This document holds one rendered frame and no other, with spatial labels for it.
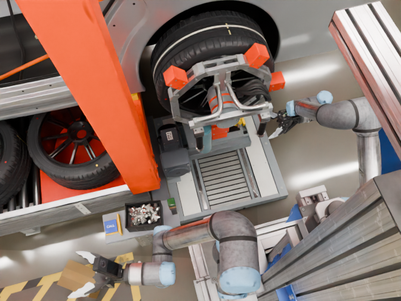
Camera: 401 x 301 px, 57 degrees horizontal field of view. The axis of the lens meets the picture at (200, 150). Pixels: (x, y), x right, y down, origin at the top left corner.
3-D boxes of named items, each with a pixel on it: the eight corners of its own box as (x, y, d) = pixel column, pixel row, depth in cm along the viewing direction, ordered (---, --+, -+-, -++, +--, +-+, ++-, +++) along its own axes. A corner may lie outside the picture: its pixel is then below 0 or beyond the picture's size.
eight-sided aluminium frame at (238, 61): (259, 105, 228) (273, 46, 179) (262, 114, 225) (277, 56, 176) (173, 125, 224) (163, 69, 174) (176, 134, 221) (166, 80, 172)
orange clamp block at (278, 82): (264, 81, 207) (279, 77, 208) (268, 92, 204) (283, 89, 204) (265, 73, 201) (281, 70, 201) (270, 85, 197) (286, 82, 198)
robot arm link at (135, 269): (139, 282, 122) (141, 257, 126) (126, 282, 122) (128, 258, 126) (143, 287, 128) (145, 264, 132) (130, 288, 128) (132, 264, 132)
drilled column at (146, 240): (153, 229, 256) (144, 212, 218) (156, 242, 252) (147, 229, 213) (139, 232, 255) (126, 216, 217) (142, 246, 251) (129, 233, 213)
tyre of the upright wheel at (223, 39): (284, 33, 212) (199, -12, 169) (299, 65, 203) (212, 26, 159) (212, 97, 254) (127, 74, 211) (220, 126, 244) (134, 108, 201)
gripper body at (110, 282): (97, 289, 129) (131, 288, 129) (91, 283, 122) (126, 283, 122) (100, 267, 133) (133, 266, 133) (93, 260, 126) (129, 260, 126)
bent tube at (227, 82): (256, 77, 189) (259, 64, 179) (268, 108, 181) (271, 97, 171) (223, 84, 187) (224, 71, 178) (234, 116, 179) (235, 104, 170)
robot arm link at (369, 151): (348, 217, 165) (339, 98, 150) (379, 210, 166) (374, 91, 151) (363, 230, 154) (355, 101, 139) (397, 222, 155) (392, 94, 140)
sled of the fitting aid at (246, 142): (236, 106, 286) (237, 99, 277) (250, 147, 271) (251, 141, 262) (173, 120, 282) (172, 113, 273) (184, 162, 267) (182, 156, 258)
